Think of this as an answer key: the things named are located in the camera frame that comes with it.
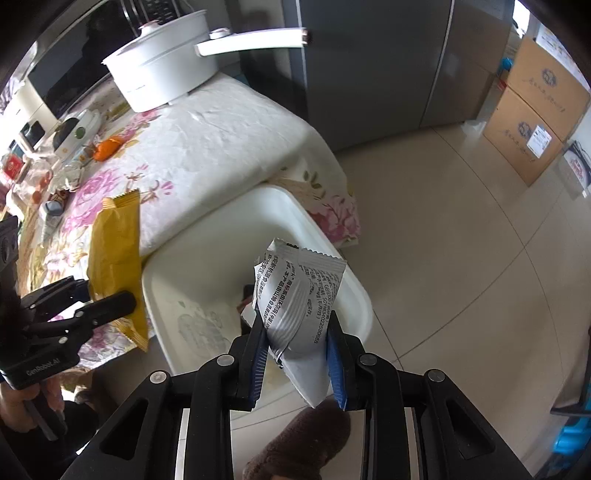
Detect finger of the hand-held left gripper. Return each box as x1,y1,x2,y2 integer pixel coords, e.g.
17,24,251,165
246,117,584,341
21,276,90,310
28,291,137,342

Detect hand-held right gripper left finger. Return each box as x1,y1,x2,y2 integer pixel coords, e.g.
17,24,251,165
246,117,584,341
60,314,273,480

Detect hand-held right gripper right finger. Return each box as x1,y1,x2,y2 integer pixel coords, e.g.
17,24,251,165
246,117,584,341
325,311,522,480

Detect yellow snack packet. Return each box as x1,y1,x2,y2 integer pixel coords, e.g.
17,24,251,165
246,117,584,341
88,189,149,354

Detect white silver snack packet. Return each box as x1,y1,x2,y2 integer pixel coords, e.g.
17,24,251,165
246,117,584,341
252,237,348,409

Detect white plastic trash bin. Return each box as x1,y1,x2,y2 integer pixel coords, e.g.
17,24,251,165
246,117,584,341
141,185,372,418

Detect person's left hand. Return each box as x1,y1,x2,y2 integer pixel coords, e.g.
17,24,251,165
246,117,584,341
0,376,65,428

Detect crumpled grey wrapper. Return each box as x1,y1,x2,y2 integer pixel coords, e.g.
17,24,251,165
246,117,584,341
39,187,74,241

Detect brown fuzzy slipper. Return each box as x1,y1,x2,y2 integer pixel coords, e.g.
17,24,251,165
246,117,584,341
242,399,352,480

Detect person's dark pants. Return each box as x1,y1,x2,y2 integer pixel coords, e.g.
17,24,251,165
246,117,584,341
0,401,116,480

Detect cream air fryer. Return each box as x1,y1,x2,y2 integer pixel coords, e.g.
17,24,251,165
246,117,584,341
18,121,48,153

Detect white ceramic bowl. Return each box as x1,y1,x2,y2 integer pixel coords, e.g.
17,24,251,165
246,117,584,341
53,110,102,151

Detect floral tablecloth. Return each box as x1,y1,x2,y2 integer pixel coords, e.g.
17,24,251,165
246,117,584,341
0,74,361,370

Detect black microwave oven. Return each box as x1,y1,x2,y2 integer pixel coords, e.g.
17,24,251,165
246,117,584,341
28,0,139,121

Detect white electric cooking pot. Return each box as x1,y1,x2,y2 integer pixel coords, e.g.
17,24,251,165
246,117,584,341
102,10,311,113

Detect grey refrigerator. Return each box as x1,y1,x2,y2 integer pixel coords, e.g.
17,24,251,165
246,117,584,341
240,0,515,153

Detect small printed box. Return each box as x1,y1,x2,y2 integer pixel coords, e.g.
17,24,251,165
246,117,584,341
563,141,591,195

